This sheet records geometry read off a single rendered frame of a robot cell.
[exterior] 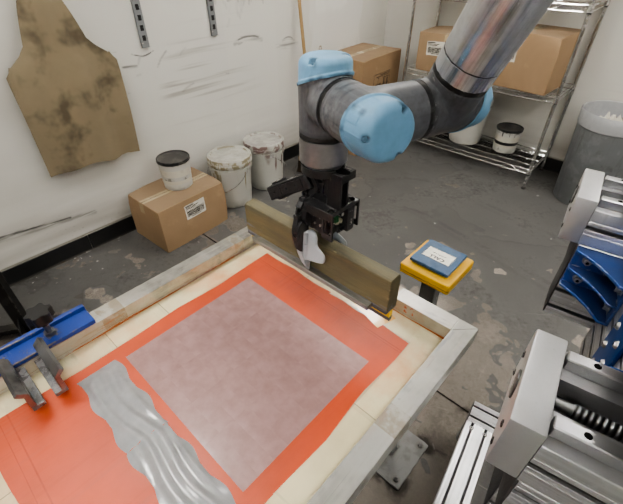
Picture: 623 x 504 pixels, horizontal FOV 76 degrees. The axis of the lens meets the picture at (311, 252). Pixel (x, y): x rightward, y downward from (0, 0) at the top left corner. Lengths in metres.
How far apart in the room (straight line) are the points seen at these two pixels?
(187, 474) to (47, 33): 2.17
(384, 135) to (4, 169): 2.29
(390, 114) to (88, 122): 2.24
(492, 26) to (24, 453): 0.84
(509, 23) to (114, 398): 0.76
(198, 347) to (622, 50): 3.44
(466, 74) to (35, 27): 2.17
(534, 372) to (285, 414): 0.39
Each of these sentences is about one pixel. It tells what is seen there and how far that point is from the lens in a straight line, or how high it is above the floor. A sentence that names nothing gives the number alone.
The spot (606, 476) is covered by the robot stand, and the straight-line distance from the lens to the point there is 0.48.
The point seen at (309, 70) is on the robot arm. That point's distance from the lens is 0.56.
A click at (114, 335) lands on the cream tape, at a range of 0.89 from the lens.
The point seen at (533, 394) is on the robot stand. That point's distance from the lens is 0.48.
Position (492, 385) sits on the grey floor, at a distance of 2.04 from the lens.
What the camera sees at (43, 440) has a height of 0.96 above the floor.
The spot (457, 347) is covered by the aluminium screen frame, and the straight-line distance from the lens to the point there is 0.78.
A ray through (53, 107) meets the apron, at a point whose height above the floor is 0.89.
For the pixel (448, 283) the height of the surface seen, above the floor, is 0.95.
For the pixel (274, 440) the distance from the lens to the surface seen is 0.69.
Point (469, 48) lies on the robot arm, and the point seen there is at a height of 1.48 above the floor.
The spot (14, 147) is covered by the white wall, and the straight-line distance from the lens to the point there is 2.57.
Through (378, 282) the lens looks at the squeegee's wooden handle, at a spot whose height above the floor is 1.13.
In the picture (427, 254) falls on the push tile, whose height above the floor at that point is 0.97.
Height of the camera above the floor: 1.57
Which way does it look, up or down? 39 degrees down
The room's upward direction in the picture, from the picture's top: straight up
